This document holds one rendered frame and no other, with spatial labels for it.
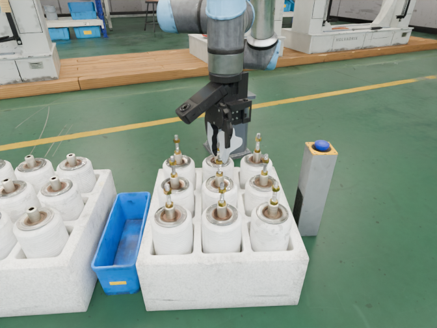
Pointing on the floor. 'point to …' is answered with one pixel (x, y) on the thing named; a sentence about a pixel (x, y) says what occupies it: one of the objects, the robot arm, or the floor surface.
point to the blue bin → (121, 244)
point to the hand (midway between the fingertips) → (217, 155)
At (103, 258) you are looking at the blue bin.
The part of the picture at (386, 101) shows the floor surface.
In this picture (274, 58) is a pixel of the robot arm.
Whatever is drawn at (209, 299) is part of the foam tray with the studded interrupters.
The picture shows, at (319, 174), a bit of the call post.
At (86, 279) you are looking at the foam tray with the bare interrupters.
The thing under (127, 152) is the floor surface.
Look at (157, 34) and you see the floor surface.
